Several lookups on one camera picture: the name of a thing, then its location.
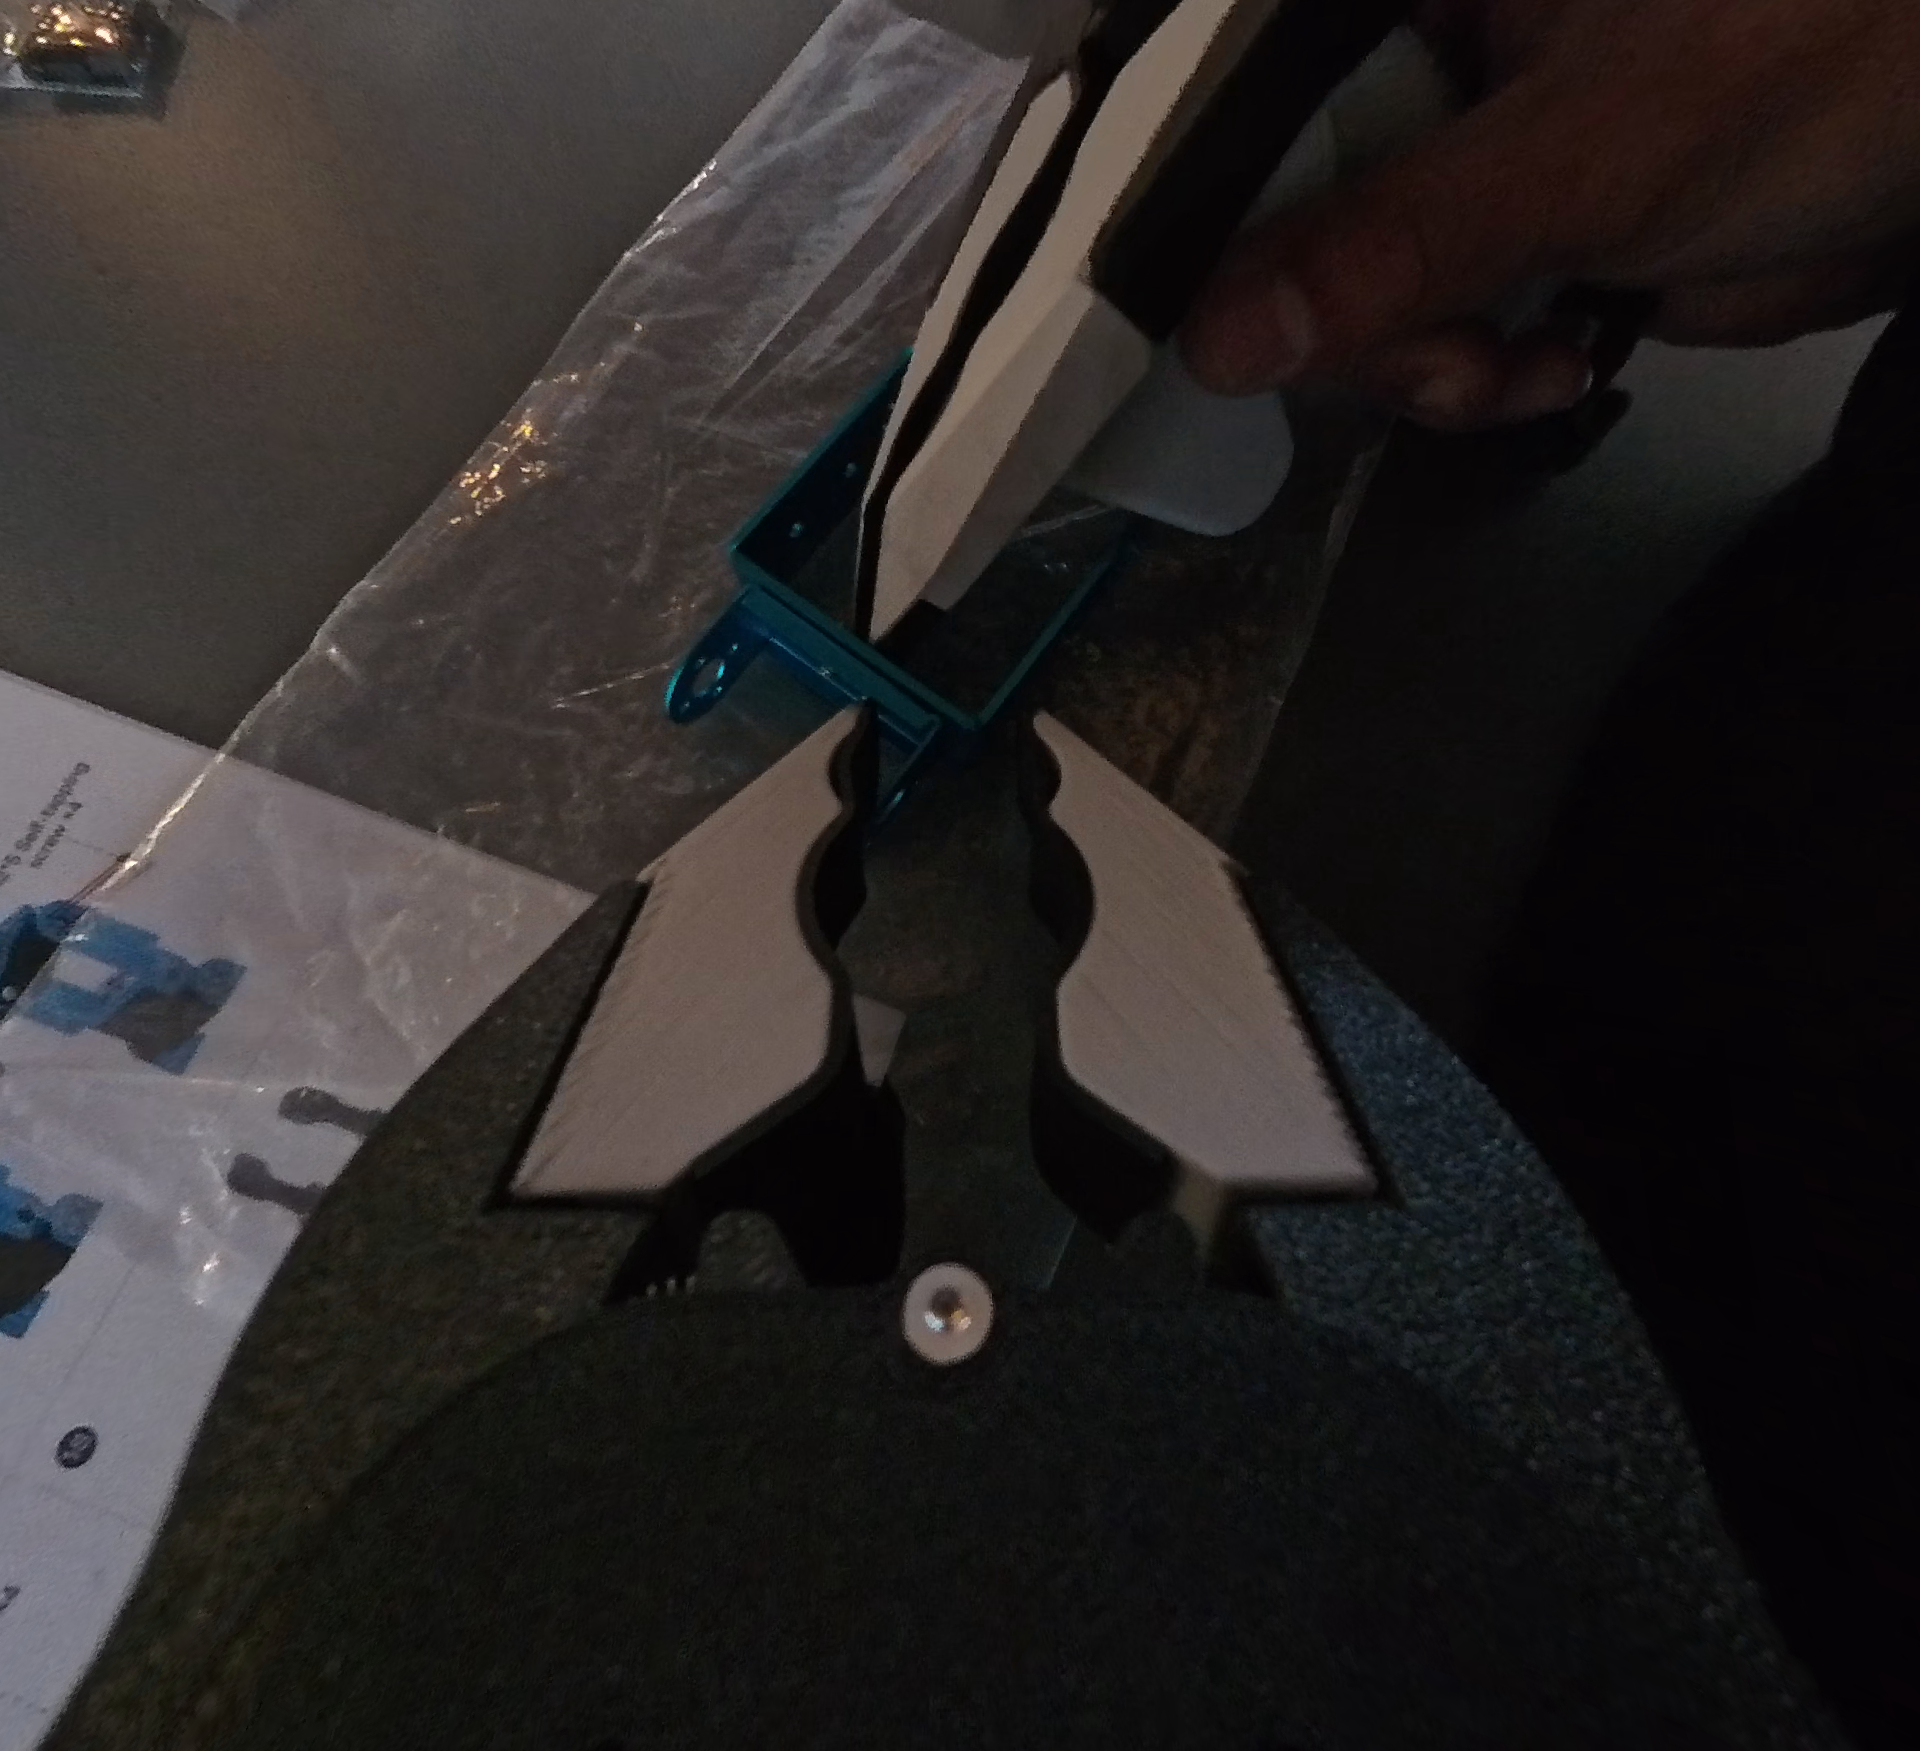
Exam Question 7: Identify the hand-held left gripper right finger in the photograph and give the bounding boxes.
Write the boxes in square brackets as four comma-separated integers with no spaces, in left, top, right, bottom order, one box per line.
[1026,714,1379,1196]

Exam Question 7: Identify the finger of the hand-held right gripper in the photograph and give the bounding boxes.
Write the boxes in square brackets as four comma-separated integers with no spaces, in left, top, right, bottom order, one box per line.
[844,0,1122,625]
[874,0,1280,646]

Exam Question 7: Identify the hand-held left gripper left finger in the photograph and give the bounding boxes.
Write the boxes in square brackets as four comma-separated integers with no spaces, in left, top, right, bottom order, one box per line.
[506,706,875,1204]

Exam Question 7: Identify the blue metal servo bracket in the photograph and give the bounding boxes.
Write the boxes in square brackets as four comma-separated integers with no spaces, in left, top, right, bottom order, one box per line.
[652,349,1127,824]

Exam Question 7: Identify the grey desk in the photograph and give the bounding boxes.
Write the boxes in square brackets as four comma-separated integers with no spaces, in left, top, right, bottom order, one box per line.
[0,0,1891,1751]

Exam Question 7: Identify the person's right hand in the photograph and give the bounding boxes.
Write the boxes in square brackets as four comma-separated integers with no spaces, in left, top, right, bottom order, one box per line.
[1182,0,1920,429]

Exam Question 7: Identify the clear plastic bag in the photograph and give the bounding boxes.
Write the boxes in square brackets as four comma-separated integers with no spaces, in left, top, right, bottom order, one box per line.
[231,0,1390,974]

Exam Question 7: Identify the open instruction manual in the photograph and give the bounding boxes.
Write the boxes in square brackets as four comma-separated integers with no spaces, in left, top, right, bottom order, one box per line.
[0,672,601,1738]

